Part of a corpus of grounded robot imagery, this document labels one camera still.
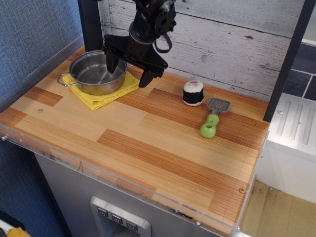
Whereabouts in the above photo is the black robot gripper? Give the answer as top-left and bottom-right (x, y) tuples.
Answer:
(103, 35), (168, 88)

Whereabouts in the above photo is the stainless steel pot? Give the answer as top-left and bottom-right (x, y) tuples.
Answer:
(57, 50), (128, 95)

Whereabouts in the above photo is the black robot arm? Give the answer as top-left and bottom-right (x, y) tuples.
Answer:
(103, 0), (176, 87)

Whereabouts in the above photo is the yellow folded cloth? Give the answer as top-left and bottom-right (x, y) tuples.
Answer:
(70, 72), (139, 111)

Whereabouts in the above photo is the plush sushi roll toy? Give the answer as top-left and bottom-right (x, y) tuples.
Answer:
(183, 80), (204, 106)

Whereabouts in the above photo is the green grey toy spatula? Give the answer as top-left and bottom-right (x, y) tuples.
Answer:
(200, 98), (230, 139)

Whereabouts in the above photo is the silver dispenser button panel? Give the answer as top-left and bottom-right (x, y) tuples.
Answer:
(90, 196), (152, 237)

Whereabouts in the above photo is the grey toy fridge cabinet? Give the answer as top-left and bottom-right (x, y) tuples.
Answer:
(36, 154), (237, 237)

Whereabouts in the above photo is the white ribbed side unit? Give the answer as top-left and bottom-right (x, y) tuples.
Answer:
(256, 93), (316, 203)

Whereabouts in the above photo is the yellow black object bottom corner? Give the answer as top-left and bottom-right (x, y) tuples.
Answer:
(0, 211), (32, 237)

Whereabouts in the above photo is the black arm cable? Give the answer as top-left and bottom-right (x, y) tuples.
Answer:
(153, 33), (173, 53)

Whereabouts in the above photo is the black left vertical post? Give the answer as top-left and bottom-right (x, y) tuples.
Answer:
(78, 0), (103, 52)

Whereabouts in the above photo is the black vertical post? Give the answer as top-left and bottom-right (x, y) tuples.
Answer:
(78, 0), (103, 52)
(263, 0), (316, 122)

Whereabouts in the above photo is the black right vertical post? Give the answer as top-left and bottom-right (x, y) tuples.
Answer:
(263, 0), (316, 122)

